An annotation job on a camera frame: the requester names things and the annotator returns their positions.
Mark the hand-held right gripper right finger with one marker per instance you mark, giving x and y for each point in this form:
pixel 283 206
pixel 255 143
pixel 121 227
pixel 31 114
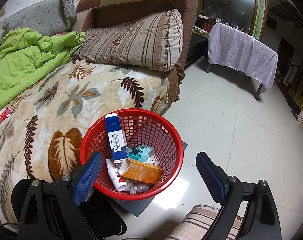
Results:
pixel 211 177

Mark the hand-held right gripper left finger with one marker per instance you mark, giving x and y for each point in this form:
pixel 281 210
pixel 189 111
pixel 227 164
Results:
pixel 89 177

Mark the white spray bottle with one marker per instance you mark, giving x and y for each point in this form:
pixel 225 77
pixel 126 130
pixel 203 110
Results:
pixel 115 176

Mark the blue white box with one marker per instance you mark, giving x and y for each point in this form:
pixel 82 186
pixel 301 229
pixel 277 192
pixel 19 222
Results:
pixel 115 140

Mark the orange medicine box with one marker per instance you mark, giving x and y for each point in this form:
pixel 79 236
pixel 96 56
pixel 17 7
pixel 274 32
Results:
pixel 144 172

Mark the teal tissue pack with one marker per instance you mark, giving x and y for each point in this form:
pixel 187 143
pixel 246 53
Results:
pixel 141 152

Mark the white medicine box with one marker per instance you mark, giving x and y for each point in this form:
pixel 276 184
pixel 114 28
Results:
pixel 152 160

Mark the red plastic basket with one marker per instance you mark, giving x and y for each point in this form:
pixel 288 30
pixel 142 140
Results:
pixel 146 125

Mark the striped seat cushion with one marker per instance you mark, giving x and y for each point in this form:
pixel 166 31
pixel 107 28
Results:
pixel 191 222

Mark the leaf print blanket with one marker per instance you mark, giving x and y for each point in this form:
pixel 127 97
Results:
pixel 41 105

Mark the pink crumpled paper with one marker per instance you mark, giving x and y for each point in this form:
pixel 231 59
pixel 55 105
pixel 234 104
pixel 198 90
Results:
pixel 10 110

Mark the small torn red packet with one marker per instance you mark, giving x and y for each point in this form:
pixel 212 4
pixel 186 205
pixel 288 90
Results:
pixel 2 117

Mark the lilac floral tablecloth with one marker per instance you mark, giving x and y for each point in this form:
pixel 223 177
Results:
pixel 241 50

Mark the green quilt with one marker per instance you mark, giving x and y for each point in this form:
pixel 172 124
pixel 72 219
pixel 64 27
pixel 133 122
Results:
pixel 16 67

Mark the black low bench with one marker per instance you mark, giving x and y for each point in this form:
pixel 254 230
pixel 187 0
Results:
pixel 196 45

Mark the striped pillow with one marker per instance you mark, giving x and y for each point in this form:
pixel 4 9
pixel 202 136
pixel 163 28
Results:
pixel 131 40

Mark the brown sofa armrest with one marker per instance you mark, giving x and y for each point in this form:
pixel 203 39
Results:
pixel 189 17

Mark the grey quilted pillow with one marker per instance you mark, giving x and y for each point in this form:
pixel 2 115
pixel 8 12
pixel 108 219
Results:
pixel 36 17

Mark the dark glass cabinet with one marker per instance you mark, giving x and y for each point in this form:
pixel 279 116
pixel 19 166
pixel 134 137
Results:
pixel 226 2

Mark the green bamboo wall scroll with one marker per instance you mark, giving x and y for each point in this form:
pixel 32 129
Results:
pixel 260 12

